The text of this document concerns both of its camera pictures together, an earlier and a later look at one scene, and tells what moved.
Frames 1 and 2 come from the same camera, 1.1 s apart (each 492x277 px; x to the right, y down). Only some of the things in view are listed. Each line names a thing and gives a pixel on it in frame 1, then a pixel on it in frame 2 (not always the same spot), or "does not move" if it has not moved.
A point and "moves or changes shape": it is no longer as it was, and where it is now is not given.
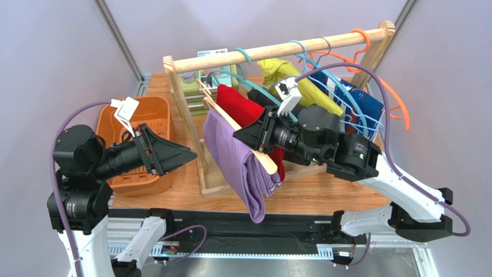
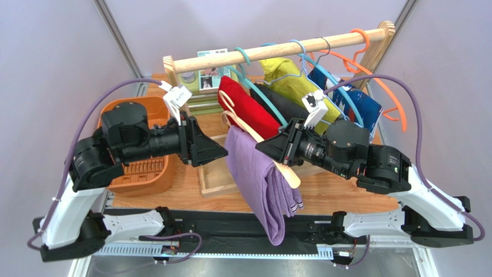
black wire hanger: [328, 52] does not move
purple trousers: [249, 172] moves or changes shape
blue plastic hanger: [293, 119] does not move
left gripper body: [126, 155] -> [170, 143]
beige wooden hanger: [209, 103] -> [289, 176]
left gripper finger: [166, 156] -> [202, 150]
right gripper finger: [252, 135] -> [276, 148]
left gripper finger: [158, 141] -> [200, 143]
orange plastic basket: [155, 112] does not move
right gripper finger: [269, 113] -> [289, 131]
